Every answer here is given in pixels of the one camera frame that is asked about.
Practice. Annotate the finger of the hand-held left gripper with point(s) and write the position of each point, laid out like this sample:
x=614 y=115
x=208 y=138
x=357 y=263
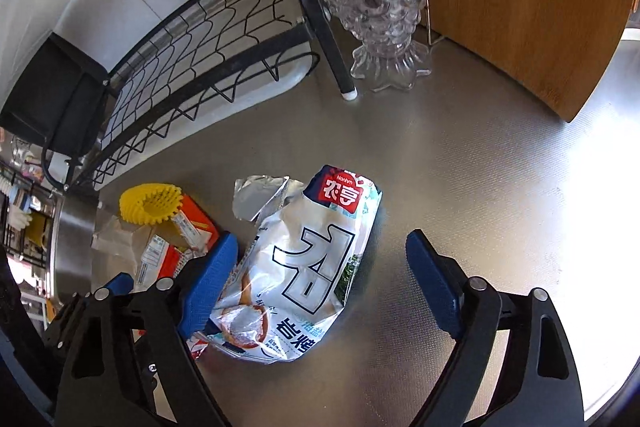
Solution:
x=149 y=367
x=120 y=283

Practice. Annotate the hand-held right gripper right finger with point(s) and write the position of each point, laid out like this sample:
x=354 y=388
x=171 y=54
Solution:
x=435 y=282

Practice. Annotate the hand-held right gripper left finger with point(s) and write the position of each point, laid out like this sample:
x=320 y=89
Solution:
x=210 y=282

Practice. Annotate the red snack wrapper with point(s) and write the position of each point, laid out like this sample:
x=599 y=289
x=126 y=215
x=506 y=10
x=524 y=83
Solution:
x=197 y=214

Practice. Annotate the white snack bag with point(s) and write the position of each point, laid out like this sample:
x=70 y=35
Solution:
x=300 y=267

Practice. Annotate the clear plastic film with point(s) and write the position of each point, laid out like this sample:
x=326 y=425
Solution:
x=115 y=237

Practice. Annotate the stainless steel sink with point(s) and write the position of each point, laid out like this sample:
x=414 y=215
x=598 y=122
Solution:
x=75 y=247

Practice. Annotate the yellow foam net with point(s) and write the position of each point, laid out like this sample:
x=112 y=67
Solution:
x=145 y=204

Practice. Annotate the black storage rack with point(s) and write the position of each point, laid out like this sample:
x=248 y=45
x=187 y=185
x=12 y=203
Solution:
x=15 y=247

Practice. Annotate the white gloves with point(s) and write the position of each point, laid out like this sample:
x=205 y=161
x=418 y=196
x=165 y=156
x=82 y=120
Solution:
x=20 y=217

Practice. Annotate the black hanging box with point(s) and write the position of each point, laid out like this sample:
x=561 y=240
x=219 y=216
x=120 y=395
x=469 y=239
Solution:
x=55 y=97

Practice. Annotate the metal cutting board stand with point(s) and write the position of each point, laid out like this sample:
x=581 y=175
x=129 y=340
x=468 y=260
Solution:
x=434 y=32

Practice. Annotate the black dish rack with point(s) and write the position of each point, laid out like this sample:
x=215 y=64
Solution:
x=322 y=37

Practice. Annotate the glass cutlery holder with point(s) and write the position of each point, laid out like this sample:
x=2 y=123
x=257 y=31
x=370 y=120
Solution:
x=380 y=7

